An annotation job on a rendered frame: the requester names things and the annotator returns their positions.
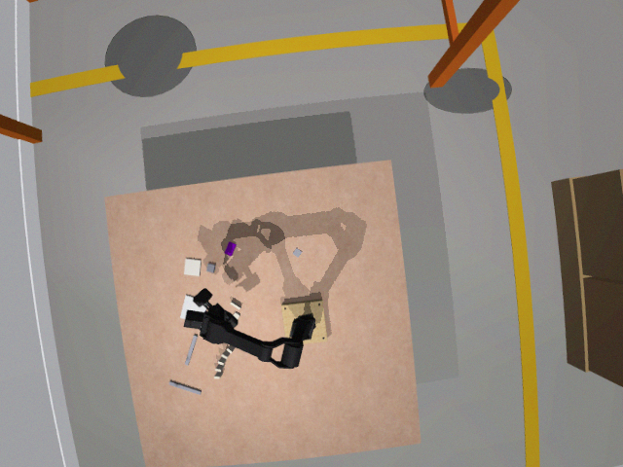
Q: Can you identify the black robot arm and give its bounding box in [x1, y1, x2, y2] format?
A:
[183, 309, 315, 369]

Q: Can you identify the purple block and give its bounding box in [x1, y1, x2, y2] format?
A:
[225, 241, 237, 256]

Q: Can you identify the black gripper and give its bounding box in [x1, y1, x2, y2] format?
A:
[193, 288, 238, 328]

